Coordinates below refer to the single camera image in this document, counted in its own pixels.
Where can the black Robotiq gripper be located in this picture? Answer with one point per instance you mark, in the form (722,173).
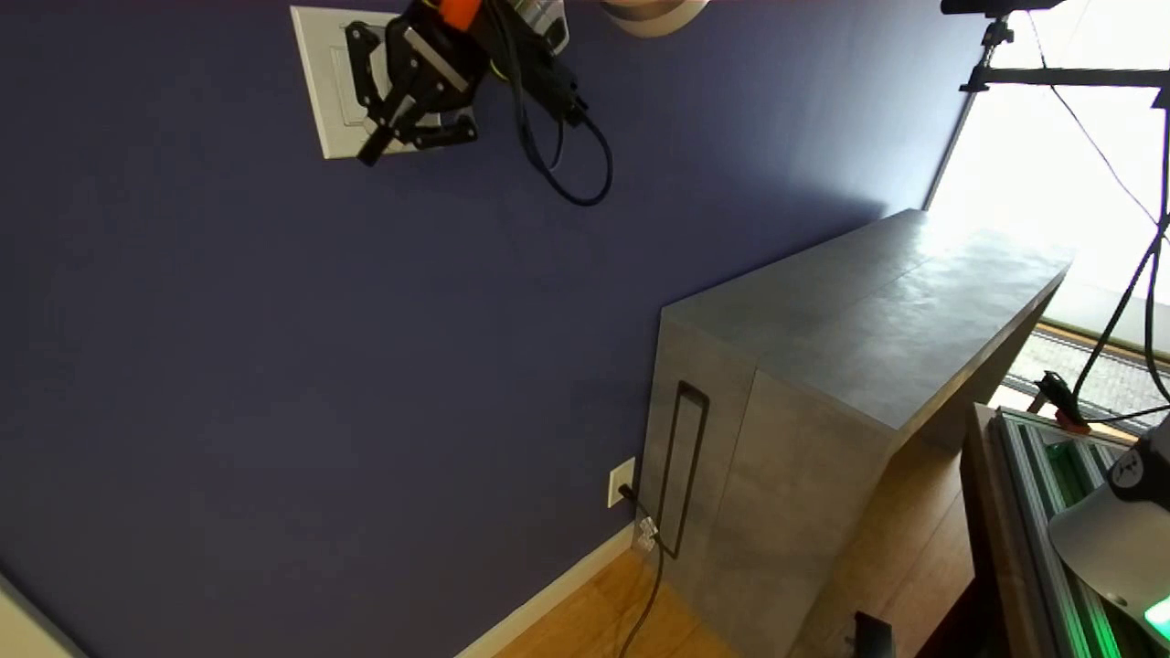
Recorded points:
(430,60)

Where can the white light switch plate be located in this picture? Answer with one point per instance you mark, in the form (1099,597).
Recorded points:
(324,96)

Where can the white plug adapter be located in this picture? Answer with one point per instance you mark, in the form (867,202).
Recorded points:
(646,532)

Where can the white baseboard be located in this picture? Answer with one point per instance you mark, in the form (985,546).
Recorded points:
(549,592)

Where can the grey concrete-look table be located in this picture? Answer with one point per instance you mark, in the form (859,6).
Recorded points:
(844,405)

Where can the white wall power outlet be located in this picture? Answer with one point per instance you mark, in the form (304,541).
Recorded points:
(620,485)

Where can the black camera tripod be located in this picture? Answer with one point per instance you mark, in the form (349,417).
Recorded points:
(982,85)

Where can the black camera on tripod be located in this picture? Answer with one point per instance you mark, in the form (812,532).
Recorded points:
(1000,6)

